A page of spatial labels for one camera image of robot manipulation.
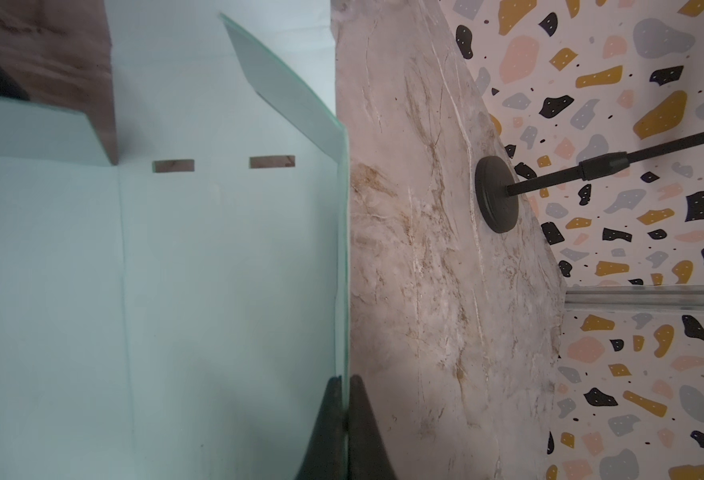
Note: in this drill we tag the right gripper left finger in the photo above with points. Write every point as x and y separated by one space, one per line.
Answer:
325 454

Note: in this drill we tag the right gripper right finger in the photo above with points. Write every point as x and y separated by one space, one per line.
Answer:
368 458

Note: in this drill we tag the mint paper box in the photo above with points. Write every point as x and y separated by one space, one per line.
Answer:
173 237

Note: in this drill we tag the black microphone stand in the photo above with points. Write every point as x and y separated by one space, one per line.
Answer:
497 190

